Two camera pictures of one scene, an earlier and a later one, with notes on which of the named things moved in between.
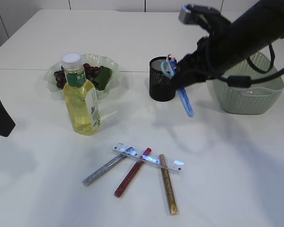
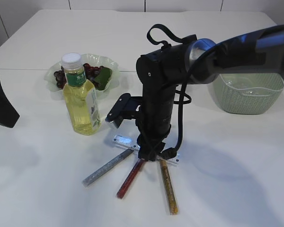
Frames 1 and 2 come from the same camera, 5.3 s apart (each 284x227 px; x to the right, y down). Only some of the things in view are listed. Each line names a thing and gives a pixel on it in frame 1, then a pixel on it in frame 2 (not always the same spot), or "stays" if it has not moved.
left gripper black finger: x=1 y=122 to x=3 y=110
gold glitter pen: x=172 y=202 stays
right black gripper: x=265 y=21 to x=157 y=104
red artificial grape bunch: x=98 y=76 stays
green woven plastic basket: x=259 y=98 stays
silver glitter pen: x=129 y=152 stays
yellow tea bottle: x=81 y=98 stays
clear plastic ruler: x=172 y=165 to x=134 y=144
